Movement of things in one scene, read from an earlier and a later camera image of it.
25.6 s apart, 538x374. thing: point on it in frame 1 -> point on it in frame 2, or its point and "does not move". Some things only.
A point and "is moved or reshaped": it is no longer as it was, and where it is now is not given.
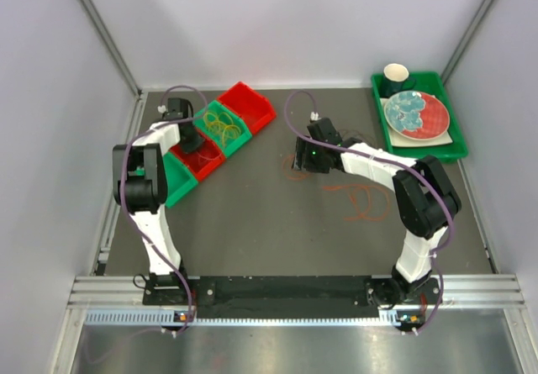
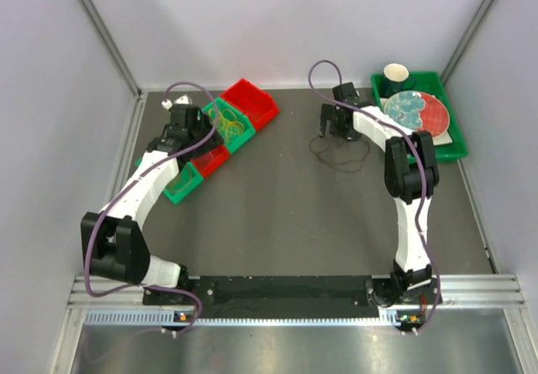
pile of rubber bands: (224, 122) is moved or reshaped
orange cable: (285, 170) -> (174, 187)
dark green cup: (396, 78) does not move
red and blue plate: (416, 114) does not move
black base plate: (286, 293) does not move
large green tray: (433, 83) does not move
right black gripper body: (313, 159) -> (330, 113)
